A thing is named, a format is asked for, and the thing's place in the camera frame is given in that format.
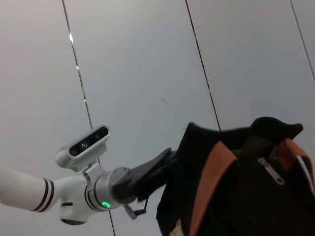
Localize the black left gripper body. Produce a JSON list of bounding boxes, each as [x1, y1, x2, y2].
[[112, 147, 178, 205]]

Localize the black food bag orange straps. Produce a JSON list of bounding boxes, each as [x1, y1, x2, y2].
[[156, 117, 315, 236]]

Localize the silver zipper pull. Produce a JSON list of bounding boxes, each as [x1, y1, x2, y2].
[[257, 157, 285, 185]]

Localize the left gripper cable connector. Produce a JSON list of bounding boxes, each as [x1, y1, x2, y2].
[[123, 196, 150, 221]]

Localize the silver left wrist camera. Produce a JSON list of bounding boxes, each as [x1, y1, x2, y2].
[[54, 125, 111, 181]]

